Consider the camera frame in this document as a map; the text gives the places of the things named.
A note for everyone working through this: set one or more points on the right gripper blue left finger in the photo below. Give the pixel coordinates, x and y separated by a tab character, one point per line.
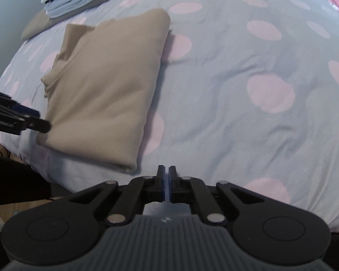
160	184

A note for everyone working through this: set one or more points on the beige knit sweater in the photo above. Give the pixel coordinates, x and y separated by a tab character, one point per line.
100	88

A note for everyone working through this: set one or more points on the beige folded cloth under stack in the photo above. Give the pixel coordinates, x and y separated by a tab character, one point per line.
41	22

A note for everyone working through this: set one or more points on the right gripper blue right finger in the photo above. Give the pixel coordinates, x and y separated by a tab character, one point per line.
174	184

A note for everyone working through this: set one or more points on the grey pink-dotted bed sheet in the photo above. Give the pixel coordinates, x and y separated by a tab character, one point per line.
249	93

